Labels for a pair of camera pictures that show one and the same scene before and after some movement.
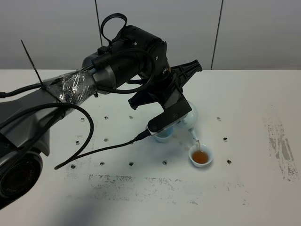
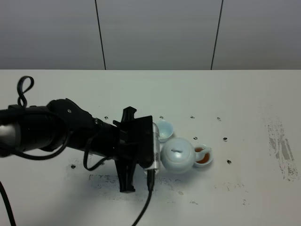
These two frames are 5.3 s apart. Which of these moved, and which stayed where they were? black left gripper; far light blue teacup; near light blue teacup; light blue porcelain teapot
Moved: black left gripper; light blue porcelain teapot
Stayed: far light blue teacup; near light blue teacup
